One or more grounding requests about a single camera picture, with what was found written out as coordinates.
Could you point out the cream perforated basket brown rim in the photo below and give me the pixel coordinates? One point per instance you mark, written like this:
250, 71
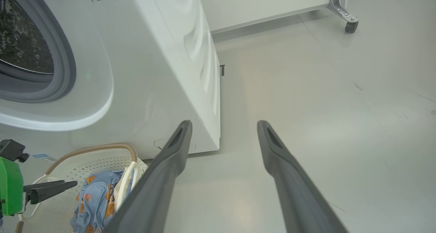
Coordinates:
85, 161

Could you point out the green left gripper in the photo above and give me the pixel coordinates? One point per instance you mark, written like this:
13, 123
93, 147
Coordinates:
10, 188

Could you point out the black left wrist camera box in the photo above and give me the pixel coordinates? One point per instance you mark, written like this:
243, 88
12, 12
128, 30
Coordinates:
10, 149

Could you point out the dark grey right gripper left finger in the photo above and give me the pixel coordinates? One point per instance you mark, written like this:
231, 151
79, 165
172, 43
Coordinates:
153, 192

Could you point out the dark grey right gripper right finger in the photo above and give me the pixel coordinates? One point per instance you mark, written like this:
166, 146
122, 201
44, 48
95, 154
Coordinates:
299, 199

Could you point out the metal table leg with caster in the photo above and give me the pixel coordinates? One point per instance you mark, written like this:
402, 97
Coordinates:
255, 1

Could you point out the blue energy label sticker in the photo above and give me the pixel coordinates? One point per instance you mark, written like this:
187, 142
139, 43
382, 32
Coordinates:
42, 157

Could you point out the blue cartoon print garment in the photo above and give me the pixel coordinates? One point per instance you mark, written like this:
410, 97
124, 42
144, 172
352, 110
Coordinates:
95, 199

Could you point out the white front-load washing machine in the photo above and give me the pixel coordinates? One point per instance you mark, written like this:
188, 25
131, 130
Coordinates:
136, 73

